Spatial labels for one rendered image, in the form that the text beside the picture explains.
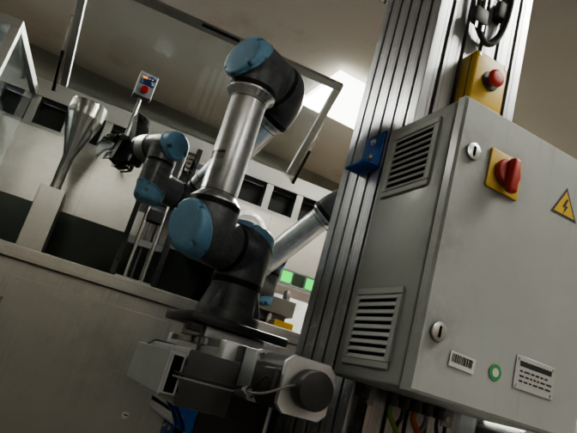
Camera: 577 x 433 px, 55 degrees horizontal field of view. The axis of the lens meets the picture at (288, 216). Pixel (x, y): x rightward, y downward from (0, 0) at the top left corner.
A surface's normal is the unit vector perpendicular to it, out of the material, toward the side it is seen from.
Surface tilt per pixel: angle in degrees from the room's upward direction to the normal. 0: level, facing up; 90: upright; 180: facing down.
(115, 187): 90
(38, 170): 90
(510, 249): 90
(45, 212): 90
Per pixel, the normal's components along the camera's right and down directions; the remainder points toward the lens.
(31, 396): 0.32, -0.19
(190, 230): -0.62, -0.26
